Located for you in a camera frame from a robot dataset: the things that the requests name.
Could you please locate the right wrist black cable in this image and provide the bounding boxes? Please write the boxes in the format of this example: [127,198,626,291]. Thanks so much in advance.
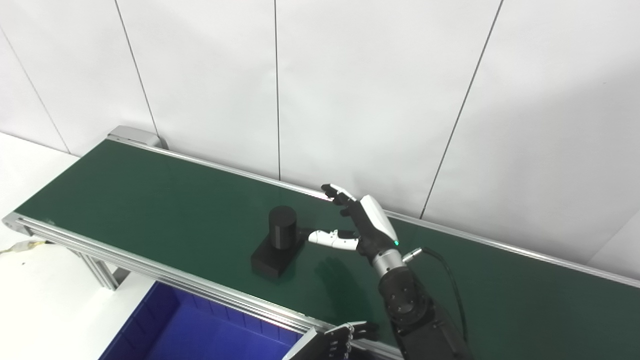
[402,246,469,347]

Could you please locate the green conveyor belt aluminium frame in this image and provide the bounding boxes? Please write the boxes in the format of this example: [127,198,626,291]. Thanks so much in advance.
[2,126,640,360]

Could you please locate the blue bin with white plates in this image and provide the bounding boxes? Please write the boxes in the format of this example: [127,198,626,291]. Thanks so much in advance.
[98,281,307,360]

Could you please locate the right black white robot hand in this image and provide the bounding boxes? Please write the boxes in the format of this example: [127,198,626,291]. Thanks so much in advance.
[307,183,403,262]

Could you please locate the black cylinder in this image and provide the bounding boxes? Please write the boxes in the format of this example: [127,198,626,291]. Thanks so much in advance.
[250,205,307,280]

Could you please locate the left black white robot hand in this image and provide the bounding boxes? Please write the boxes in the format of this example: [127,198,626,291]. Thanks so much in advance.
[282,321,380,360]

